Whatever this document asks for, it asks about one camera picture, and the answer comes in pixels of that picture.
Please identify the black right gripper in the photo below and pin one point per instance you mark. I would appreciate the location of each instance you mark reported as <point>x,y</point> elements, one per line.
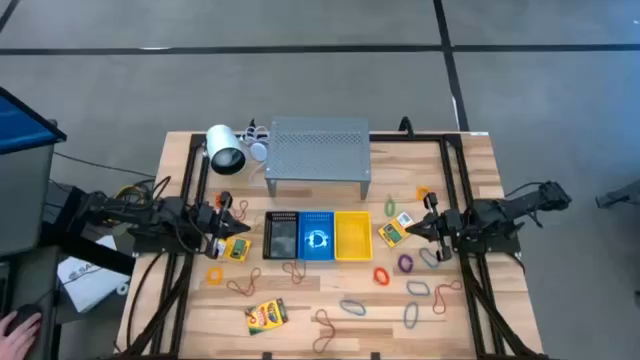
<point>450,225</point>

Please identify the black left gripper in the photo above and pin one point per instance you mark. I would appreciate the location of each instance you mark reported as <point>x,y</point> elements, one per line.
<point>207,222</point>

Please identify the yellow pack with green window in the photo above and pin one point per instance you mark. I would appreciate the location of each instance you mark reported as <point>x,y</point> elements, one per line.
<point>393,235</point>
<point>239,249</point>

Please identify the yellow pack with white label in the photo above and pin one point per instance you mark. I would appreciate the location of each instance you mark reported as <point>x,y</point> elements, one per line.
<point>405,219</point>
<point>218,248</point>

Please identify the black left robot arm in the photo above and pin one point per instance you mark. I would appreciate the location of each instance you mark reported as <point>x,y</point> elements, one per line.
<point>150,215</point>

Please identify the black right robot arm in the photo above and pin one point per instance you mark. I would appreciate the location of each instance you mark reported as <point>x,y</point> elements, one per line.
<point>500,210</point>

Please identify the black desk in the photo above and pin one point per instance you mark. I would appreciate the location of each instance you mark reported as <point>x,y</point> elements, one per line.
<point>30,275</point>

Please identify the black plastic basket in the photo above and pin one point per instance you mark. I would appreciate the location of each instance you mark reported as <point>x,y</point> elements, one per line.
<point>281,240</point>

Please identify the yellow plastic basket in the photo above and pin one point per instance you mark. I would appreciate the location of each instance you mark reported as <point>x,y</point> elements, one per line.
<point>353,235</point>

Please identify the blue plastic basket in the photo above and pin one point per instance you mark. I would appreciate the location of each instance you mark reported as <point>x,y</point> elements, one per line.
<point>305,252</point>

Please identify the white round puck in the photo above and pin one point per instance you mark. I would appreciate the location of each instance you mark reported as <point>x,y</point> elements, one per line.
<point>258,151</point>

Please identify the yellow crayon box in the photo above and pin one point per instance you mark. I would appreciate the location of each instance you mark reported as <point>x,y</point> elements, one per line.
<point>266,316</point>

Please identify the grey perforated metal shelf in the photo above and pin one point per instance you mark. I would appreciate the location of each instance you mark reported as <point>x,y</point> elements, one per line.
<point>317,150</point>

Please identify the white tape roll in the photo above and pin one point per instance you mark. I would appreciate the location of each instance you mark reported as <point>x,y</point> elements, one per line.
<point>118,288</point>

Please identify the black diagonal stand bar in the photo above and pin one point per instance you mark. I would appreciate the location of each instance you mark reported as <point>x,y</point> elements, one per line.
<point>90,252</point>

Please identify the white paper sheet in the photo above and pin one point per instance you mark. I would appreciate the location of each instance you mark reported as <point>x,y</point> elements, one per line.
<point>85,280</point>

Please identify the black chair base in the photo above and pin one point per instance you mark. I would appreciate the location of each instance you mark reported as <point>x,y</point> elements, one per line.
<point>620,197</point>

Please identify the computer monitor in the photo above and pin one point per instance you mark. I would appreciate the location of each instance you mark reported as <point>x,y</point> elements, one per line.
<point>25,200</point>

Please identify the black computer mouse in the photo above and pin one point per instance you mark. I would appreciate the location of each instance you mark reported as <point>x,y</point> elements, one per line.
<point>25,312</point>

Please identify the person's hand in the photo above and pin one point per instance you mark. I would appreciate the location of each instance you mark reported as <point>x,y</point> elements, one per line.
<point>20,340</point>

